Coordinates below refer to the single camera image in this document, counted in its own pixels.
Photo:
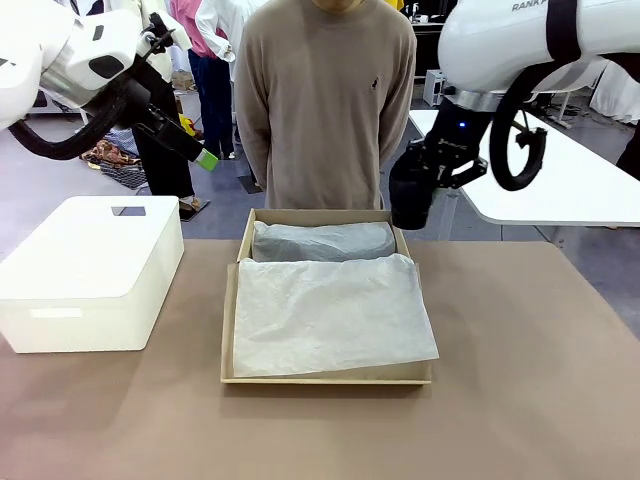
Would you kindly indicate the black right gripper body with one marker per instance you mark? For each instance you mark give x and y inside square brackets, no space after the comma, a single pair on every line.
[455,135]

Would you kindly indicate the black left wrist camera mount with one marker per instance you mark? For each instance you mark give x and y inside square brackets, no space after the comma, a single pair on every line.
[156,32]

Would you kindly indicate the black leather shoe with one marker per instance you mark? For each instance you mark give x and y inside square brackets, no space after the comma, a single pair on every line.
[410,200]

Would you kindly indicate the small yellow toy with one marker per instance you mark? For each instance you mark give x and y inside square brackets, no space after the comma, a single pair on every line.
[189,127]

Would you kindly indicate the small brown cardboard carton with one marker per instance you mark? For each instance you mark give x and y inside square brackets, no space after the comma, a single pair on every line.
[183,81]

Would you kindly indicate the tan cardboard shoe box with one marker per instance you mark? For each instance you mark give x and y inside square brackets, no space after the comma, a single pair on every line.
[325,378]

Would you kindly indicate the white plastic storage box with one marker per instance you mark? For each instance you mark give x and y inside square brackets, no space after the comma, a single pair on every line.
[75,250]

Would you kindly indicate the white draped cloth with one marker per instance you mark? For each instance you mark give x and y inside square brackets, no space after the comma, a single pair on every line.
[617,95]

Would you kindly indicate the person in pink shirt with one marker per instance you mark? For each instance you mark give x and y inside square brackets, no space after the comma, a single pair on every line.
[187,25]

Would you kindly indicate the person in white shirt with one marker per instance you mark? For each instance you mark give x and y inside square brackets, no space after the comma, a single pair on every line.
[215,20]

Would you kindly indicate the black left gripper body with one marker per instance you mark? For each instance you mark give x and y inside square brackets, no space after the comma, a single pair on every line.
[165,132]

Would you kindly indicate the white side table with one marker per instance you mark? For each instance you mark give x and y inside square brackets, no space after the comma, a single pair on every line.
[550,190]

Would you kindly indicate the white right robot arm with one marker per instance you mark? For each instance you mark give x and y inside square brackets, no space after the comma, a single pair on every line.
[500,40]

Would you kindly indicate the white computer case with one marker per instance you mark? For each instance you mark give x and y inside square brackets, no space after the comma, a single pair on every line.
[434,87]

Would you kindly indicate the person in beige sweater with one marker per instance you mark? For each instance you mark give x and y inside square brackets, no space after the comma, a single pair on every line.
[325,100]

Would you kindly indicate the person in white coat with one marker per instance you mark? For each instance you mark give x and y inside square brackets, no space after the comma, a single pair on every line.
[165,175]

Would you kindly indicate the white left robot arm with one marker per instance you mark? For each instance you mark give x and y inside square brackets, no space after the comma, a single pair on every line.
[30,50]

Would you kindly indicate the person in dark trousers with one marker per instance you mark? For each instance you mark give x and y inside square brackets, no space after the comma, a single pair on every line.
[631,145]

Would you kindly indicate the grey shoe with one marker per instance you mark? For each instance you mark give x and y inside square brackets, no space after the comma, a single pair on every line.
[320,245]

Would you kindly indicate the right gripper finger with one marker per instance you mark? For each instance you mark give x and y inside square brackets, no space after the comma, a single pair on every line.
[462,175]
[417,154]

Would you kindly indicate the patterned fabric pile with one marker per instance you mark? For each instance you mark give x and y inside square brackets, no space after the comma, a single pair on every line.
[115,160]

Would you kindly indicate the white tissue paper sheet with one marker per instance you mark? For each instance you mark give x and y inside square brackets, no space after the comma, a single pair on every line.
[325,315]

